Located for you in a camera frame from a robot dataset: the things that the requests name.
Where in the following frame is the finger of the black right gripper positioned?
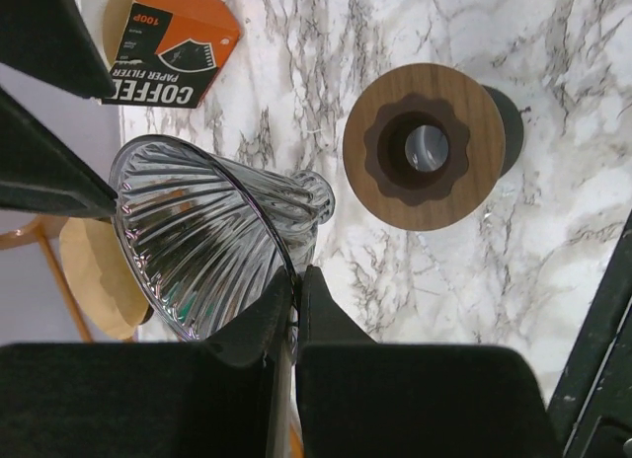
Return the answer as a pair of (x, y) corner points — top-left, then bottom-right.
(1, 92), (117, 218)
(1, 0), (115, 99)

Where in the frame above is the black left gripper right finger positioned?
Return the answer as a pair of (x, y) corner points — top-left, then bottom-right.
(296, 267), (561, 457)

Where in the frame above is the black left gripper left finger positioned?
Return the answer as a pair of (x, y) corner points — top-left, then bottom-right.
(1, 270), (293, 457)

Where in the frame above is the brown paper coffee filter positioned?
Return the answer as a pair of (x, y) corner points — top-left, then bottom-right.
(59, 218), (151, 341)

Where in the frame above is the grey carafe with red lid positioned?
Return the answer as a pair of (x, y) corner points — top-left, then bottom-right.
(404, 85), (524, 176)

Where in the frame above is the round wooden dripper base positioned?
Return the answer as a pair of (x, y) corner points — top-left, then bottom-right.
(343, 63), (523, 232)

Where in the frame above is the orange coffee filter box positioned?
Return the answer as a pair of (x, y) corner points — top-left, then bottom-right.
(77, 0), (241, 109)

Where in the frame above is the orange wooden shelf rack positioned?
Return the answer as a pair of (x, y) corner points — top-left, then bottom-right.
(1, 215), (94, 343)

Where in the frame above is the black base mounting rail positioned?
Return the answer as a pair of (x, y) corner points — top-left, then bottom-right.
(548, 221), (631, 457)

